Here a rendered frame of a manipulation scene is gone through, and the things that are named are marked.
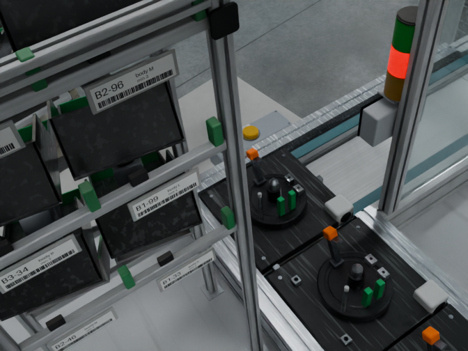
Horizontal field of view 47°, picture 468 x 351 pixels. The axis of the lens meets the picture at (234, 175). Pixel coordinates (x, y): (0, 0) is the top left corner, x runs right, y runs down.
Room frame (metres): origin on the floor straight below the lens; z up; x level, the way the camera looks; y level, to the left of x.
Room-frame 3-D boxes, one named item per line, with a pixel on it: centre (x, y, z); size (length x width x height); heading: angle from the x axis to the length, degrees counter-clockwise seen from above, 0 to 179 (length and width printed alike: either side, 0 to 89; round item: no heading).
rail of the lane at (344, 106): (0.98, -0.25, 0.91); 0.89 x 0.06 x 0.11; 118
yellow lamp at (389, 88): (0.70, -0.30, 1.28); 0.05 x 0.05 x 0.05
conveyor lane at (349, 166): (0.83, -0.36, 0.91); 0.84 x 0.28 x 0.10; 118
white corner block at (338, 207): (0.67, -0.21, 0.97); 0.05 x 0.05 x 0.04; 28
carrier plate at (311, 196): (0.71, -0.08, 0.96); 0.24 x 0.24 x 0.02; 28
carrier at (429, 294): (0.49, -0.20, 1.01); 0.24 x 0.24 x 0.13; 28
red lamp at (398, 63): (0.70, -0.30, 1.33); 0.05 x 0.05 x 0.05
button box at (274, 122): (0.94, -0.05, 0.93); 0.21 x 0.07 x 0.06; 118
